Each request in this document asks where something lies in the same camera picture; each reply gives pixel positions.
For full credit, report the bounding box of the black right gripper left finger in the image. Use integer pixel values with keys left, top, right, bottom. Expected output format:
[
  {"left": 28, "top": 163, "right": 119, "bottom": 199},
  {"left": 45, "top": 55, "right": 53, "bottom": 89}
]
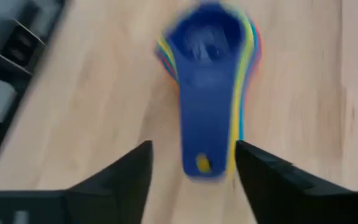
[{"left": 64, "top": 139, "right": 154, "bottom": 224}]

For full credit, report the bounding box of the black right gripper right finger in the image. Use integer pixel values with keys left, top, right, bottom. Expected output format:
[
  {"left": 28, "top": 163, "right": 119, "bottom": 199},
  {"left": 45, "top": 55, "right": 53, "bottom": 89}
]
[{"left": 234, "top": 139, "right": 358, "bottom": 224}]

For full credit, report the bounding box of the red plastic measuring cup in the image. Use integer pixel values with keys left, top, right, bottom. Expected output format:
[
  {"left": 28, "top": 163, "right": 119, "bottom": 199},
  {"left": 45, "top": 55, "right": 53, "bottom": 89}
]
[{"left": 155, "top": 21, "right": 263, "bottom": 91}]

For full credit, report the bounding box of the yellow plastic measuring cup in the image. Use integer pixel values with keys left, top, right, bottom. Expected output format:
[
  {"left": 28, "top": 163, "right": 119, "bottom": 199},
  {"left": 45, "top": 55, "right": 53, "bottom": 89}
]
[{"left": 156, "top": 12, "right": 256, "bottom": 180}]

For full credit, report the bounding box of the teal plastic measuring cup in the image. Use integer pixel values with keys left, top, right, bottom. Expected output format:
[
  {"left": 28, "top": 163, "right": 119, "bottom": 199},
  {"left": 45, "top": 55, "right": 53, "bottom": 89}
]
[{"left": 156, "top": 18, "right": 260, "bottom": 141}]

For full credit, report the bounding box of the dark blue plastic measuring cup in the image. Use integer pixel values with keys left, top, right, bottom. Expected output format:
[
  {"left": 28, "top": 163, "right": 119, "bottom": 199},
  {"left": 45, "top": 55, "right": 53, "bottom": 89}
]
[{"left": 165, "top": 2, "right": 252, "bottom": 182}]

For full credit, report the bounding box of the orange plastic measuring cup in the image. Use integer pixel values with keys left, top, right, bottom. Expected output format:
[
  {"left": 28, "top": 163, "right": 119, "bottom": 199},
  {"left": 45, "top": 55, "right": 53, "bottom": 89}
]
[{"left": 155, "top": 27, "right": 264, "bottom": 91}]

